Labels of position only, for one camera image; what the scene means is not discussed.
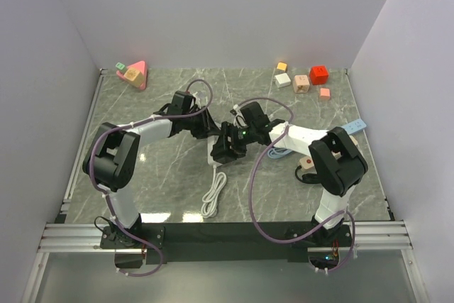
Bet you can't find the white power strip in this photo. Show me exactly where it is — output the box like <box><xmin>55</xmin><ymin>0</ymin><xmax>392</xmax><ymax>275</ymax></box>
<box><xmin>206</xmin><ymin>135</ymin><xmax>223</xmax><ymax>169</ymax></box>

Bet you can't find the small salmon cube adapter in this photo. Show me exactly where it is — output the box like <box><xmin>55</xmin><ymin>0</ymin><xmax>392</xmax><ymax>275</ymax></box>
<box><xmin>319</xmin><ymin>87</ymin><xmax>331</xmax><ymax>100</ymax></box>

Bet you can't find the tan wooden cube adapter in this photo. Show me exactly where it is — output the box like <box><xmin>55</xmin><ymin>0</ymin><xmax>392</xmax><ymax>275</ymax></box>
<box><xmin>123</xmin><ymin>68</ymin><xmax>145</xmax><ymax>88</ymax></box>

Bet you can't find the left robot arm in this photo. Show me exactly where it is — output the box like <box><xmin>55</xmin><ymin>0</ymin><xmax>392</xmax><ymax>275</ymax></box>
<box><xmin>82</xmin><ymin>91</ymin><xmax>221</xmax><ymax>248</ymax></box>

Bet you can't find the pink triangle block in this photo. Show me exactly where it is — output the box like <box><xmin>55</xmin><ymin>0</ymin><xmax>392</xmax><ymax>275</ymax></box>
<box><xmin>116</xmin><ymin>60</ymin><xmax>148</xmax><ymax>91</ymax></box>

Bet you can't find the red cube plug adapter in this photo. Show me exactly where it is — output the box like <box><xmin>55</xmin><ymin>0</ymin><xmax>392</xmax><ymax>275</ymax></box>
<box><xmin>309</xmin><ymin>65</ymin><xmax>329</xmax><ymax>85</ymax></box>

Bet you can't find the white cord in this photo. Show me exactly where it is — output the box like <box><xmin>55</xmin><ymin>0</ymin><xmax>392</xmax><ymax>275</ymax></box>
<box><xmin>201</xmin><ymin>167</ymin><xmax>228</xmax><ymax>219</ymax></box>

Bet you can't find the beige red power strip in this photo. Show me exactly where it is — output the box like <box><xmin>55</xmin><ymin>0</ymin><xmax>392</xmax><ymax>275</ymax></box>
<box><xmin>298</xmin><ymin>136</ymin><xmax>358</xmax><ymax>173</ymax></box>

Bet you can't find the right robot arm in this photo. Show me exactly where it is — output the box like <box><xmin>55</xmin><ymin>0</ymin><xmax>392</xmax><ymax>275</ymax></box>
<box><xmin>210</xmin><ymin>98</ymin><xmax>368</xmax><ymax>246</ymax></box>

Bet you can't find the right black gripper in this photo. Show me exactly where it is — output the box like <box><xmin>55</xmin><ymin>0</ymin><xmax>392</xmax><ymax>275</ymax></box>
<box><xmin>211</xmin><ymin>121</ymin><xmax>257</xmax><ymax>161</ymax></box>

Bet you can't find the small orange cube adapter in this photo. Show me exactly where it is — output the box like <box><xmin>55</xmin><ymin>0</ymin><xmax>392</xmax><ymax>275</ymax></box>
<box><xmin>276</xmin><ymin>62</ymin><xmax>287</xmax><ymax>72</ymax></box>

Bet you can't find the black power cord with plug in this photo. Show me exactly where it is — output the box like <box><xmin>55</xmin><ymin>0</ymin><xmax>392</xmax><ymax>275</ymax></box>
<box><xmin>294</xmin><ymin>170</ymin><xmax>322</xmax><ymax>185</ymax></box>

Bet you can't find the white cube adapter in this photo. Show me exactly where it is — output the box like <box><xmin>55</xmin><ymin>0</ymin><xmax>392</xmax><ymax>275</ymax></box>
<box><xmin>274</xmin><ymin>72</ymin><xmax>292</xmax><ymax>88</ymax></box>

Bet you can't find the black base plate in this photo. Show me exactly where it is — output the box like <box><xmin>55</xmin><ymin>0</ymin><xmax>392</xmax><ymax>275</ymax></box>
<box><xmin>100</xmin><ymin>221</ymin><xmax>352</xmax><ymax>265</ymax></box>

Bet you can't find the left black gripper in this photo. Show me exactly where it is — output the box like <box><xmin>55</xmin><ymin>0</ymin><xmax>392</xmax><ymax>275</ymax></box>
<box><xmin>182</xmin><ymin>106</ymin><xmax>220</xmax><ymax>139</ymax></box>

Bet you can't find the pink cube adapter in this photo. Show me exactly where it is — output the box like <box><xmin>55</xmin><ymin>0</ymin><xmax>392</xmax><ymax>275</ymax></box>
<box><xmin>292</xmin><ymin>75</ymin><xmax>311</xmax><ymax>94</ymax></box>

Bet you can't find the small green block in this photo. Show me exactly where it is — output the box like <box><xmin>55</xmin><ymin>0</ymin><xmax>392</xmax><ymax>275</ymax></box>
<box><xmin>116</xmin><ymin>62</ymin><xmax>126</xmax><ymax>72</ymax></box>

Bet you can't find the light blue power strip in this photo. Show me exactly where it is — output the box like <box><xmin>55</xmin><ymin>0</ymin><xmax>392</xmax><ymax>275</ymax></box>
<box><xmin>342</xmin><ymin>119</ymin><xmax>367</xmax><ymax>136</ymax></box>

